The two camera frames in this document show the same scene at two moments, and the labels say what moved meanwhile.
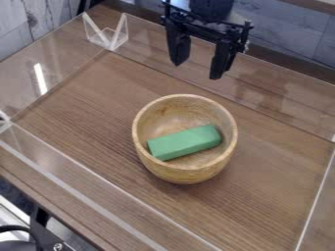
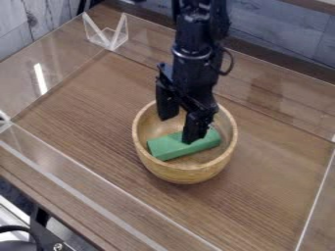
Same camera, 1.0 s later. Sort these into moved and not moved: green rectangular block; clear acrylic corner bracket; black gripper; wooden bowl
Moved: black gripper
Not moved: wooden bowl; green rectangular block; clear acrylic corner bracket
